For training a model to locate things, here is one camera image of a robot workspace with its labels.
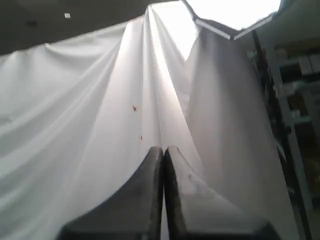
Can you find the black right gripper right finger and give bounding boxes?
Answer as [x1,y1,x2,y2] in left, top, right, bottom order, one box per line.
[163,146,275,240]

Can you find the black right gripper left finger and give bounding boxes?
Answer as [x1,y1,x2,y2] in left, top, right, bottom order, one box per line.
[58,146,164,240]

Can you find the white backdrop curtain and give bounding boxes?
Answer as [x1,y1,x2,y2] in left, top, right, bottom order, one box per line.
[0,1,299,240]

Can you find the metal storage shelf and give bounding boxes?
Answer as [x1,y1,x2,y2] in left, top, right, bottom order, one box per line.
[246,42,320,240]

